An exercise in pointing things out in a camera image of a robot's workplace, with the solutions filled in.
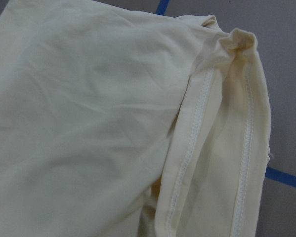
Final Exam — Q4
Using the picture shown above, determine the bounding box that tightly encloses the beige long-sleeve printed shirt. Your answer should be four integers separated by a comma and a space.
0, 0, 272, 237

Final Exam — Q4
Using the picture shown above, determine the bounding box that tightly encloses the brown table mat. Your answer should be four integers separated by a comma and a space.
0, 0, 296, 237

